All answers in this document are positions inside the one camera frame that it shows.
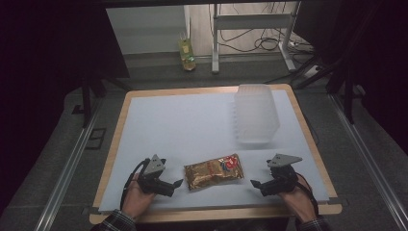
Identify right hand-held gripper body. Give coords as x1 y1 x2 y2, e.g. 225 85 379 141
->
266 153 304 195

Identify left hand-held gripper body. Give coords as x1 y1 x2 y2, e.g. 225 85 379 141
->
137 153 168 195

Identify person's left hand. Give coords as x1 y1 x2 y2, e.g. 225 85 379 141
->
121 173 159 223

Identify person's right hand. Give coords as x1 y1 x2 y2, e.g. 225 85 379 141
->
277 182 319 224

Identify golden snack packet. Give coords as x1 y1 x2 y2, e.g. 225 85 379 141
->
184 152 245 192

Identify white foam mat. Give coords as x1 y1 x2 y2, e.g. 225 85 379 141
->
97 89 331 214

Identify translucent plastic container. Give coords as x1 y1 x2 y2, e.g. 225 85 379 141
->
233 83 281 144

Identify black tripod stand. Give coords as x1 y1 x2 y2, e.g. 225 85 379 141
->
71 71 133 129

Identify black metal stand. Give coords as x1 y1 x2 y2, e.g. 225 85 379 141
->
293 52 367 125

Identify white power strip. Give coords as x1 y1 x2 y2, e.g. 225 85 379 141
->
302 64 320 80

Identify bottle of yellow liquid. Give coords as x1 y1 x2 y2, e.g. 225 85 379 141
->
177 30 197 72

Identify white cabinet panel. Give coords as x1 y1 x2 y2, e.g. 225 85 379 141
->
105 5 191 56

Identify black curtain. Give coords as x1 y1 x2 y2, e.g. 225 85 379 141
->
293 0 408 155
0 0 131 219

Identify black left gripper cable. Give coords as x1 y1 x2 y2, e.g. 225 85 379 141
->
119 157 152 211

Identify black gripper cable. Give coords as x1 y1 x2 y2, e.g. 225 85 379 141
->
119 157 152 211
293 172 320 217

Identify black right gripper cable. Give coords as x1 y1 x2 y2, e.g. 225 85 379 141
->
293 172 320 217

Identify aluminium rail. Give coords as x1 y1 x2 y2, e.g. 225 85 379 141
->
33 97 105 231
328 93 408 231

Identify black floor cables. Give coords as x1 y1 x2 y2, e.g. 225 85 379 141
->
208 2 317 56

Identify white metal desk frame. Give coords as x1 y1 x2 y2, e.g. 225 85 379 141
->
211 1 302 74

